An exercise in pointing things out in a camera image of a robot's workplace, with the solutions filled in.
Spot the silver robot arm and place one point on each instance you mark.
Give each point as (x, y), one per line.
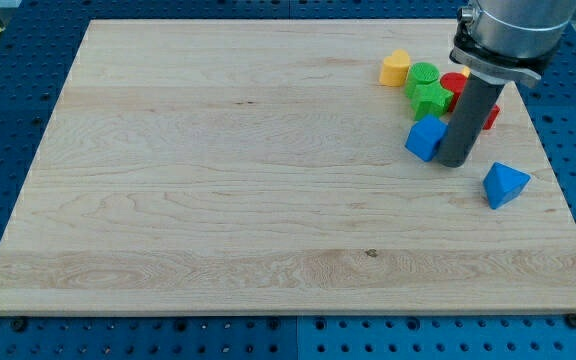
(510, 40)

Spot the green circle block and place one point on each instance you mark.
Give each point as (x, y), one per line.
(421, 73)

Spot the red circle block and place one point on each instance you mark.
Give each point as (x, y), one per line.
(455, 83)

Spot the wooden board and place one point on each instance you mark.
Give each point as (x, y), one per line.
(206, 167)

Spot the blue cube block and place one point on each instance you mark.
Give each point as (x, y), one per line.
(425, 136)

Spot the yellow heart block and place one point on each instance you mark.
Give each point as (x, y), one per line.
(394, 69)

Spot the green star block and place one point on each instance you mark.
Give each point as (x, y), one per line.
(430, 99)

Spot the red block behind pointer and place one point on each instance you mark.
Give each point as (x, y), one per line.
(491, 117)

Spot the blue triangle block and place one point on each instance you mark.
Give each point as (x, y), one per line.
(503, 184)

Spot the black screw left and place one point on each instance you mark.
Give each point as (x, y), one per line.
(18, 325)

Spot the black screw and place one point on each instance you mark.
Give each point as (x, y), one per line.
(570, 320)
(18, 325)

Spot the black screw right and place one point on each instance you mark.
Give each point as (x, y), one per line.
(570, 320)

